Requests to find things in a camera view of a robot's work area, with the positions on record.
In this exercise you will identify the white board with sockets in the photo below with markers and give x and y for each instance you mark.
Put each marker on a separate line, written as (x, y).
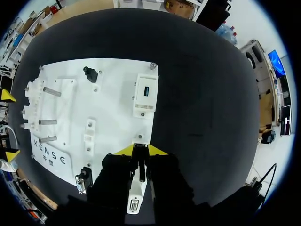
(110, 113)

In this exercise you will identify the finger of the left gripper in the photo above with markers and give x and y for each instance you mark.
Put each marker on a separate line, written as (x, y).
(12, 155)
(8, 96)

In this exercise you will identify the black and grey serial plug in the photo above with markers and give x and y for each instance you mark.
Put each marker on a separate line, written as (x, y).
(82, 180)

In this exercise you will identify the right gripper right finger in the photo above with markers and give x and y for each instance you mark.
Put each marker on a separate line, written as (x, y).
(167, 176)

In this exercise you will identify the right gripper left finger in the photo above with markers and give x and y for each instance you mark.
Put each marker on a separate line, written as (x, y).
(113, 174)

